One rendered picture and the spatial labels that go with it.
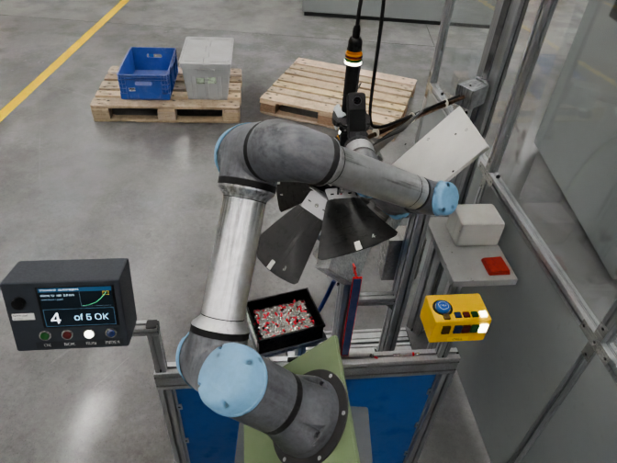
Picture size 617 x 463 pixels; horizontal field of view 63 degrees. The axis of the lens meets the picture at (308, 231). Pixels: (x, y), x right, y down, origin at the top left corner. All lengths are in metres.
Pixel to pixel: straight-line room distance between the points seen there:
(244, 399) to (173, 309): 2.00
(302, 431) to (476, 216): 1.25
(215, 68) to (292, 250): 2.87
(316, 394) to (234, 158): 0.46
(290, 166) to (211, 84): 3.55
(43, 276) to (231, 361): 0.58
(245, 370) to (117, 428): 1.67
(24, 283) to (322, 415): 0.73
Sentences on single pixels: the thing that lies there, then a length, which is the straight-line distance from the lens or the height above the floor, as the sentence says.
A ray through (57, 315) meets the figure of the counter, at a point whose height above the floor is 1.17.
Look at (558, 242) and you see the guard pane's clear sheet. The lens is 1.83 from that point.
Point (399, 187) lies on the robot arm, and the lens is 1.05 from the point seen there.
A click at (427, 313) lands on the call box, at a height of 1.04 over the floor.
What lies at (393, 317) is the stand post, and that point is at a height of 0.49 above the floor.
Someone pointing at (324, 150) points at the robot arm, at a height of 1.64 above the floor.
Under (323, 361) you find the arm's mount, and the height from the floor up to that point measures 1.25.
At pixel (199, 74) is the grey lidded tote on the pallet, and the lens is 4.39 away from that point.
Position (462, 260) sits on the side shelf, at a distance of 1.95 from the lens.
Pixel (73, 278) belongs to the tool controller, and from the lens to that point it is 1.28.
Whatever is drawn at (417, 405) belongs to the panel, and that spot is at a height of 0.58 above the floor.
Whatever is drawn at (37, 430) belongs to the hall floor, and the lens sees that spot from 2.60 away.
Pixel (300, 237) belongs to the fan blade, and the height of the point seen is 1.04.
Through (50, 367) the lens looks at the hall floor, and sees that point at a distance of 2.78.
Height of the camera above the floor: 2.11
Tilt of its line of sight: 40 degrees down
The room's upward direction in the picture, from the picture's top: 4 degrees clockwise
